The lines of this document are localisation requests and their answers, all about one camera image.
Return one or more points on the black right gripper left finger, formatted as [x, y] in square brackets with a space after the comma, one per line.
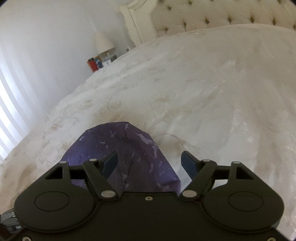
[109, 164]

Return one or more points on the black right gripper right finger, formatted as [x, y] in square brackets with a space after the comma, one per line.
[190, 164]

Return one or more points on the purple patterned garment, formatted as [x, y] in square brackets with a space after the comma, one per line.
[141, 166]

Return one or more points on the white satin bedspread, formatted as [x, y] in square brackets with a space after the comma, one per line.
[225, 94]

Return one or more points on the white window curtain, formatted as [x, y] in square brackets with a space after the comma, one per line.
[18, 111]

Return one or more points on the red box on nightstand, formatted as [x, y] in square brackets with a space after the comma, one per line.
[95, 64]

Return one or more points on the white lamp left side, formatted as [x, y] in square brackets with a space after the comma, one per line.
[102, 43]

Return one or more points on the cream tufted headboard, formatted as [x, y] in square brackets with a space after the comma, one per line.
[148, 20]

